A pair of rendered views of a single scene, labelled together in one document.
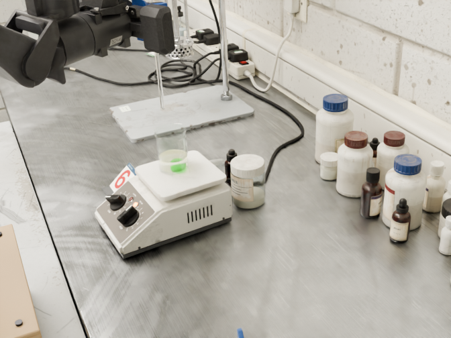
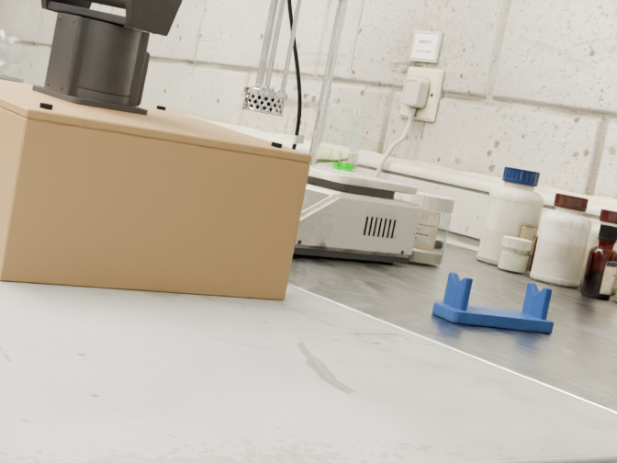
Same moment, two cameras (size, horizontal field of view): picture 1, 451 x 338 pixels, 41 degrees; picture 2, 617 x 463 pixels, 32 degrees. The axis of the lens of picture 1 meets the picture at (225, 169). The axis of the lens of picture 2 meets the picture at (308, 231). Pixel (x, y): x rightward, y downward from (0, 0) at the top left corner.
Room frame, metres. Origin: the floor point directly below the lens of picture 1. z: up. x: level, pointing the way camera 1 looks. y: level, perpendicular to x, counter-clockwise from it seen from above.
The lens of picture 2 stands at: (-0.23, 0.41, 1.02)
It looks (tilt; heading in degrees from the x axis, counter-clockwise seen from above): 5 degrees down; 345
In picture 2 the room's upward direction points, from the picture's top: 11 degrees clockwise
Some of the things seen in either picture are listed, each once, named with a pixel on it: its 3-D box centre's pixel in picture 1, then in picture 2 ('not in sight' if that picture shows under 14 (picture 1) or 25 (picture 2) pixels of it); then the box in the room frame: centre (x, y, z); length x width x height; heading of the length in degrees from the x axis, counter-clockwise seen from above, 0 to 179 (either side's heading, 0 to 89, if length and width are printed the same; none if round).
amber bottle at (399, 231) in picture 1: (401, 218); not in sight; (0.78, -0.27, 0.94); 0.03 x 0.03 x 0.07
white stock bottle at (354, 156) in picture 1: (354, 163); (563, 239); (0.94, -0.23, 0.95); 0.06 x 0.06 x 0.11
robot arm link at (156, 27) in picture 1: (105, 27); not in sight; (0.82, 0.15, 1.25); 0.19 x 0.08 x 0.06; 48
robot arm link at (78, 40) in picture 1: (60, 44); not in sight; (0.77, 0.20, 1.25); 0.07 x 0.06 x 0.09; 138
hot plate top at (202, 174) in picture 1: (180, 174); (344, 176); (0.88, 0.08, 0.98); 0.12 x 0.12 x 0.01; 27
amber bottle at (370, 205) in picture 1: (371, 192); (602, 261); (0.86, -0.24, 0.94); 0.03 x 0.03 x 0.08
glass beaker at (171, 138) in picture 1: (170, 149); (339, 137); (0.89, 0.09, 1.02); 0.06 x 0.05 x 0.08; 144
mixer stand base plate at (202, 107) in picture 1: (180, 110); not in sight; (1.33, 0.10, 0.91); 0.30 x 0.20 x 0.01; 113
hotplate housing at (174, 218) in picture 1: (168, 200); (320, 213); (0.87, 0.10, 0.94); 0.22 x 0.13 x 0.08; 117
